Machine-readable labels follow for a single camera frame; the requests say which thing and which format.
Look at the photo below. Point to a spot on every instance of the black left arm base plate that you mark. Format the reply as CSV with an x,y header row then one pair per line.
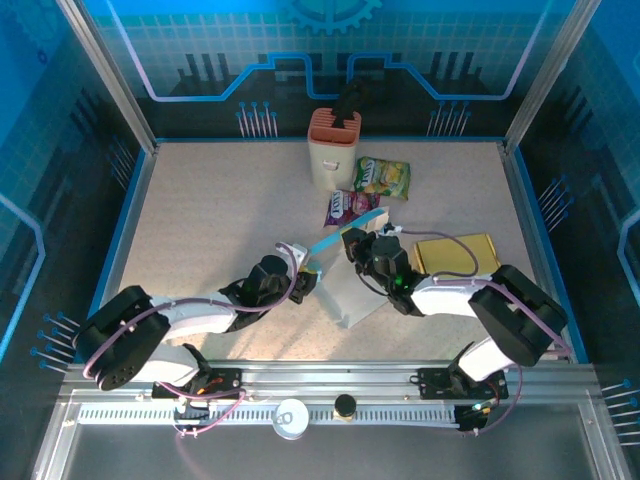
x,y
225,382

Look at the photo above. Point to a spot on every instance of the aluminium mounting rail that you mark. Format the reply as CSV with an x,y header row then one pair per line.
x,y
325,375

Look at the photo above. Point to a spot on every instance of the purple candy bag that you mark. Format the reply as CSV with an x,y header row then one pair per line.
x,y
345,207

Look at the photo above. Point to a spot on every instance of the blue paper box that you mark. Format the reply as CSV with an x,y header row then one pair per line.
x,y
350,290

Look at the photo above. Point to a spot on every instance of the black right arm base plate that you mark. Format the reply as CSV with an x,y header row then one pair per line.
x,y
430,382

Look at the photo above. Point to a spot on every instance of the green yellow candy bag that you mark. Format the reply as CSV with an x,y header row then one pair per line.
x,y
382,177

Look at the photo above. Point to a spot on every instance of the yellow paper box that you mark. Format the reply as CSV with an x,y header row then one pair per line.
x,y
440,255

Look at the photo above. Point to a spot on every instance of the beige knife block orange top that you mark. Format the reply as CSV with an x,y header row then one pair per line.
x,y
330,160

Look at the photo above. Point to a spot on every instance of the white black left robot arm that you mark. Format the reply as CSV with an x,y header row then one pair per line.
x,y
195,312

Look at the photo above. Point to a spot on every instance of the aluminium frame post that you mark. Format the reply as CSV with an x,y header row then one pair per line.
x,y
105,75
550,70

